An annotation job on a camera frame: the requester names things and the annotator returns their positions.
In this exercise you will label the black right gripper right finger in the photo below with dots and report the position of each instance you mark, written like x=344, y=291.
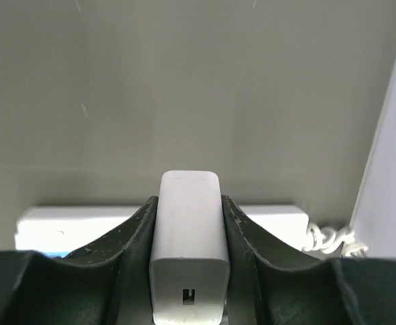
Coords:
x=272, y=283

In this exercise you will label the white power strip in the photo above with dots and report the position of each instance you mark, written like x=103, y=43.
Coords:
x=57, y=231

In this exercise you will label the white USB charger plug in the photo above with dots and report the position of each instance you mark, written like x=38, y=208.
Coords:
x=189, y=264

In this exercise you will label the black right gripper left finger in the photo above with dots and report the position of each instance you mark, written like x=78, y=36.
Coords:
x=103, y=282

